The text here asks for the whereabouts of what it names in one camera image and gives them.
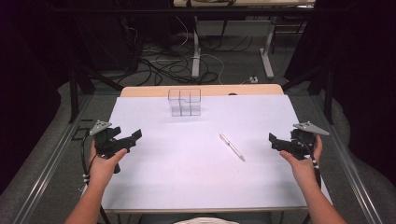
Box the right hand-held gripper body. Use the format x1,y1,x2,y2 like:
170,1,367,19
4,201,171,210
275,120,331,161

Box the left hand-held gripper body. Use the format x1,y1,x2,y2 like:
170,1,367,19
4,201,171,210
89,119,138,175

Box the white pen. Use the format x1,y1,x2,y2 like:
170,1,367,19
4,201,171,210
218,132,247,162

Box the clear acrylic organizer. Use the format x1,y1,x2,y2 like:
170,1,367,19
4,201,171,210
167,88,203,118

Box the person's left hand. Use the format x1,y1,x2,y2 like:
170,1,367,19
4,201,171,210
88,140,128,189

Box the person's right hand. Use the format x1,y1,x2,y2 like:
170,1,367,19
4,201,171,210
278,134,323,189

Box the black metal stand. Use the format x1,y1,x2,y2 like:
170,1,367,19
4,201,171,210
68,62,125,124
281,62,334,125

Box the white table mat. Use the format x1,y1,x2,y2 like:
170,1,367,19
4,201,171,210
98,94,333,214

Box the white desk leg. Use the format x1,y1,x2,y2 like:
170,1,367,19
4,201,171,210
191,16,202,78
260,16,278,79

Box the person's clothing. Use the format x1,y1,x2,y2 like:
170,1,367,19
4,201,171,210
173,217,240,224

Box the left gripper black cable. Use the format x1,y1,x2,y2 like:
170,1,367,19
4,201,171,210
78,133,112,224

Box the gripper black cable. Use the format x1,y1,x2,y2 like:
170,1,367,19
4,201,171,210
298,136,323,224
78,133,112,224

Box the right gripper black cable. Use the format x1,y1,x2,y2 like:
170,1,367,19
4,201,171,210
298,136,323,224

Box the tangle of floor cables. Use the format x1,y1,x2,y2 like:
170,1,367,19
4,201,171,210
118,15,254,87

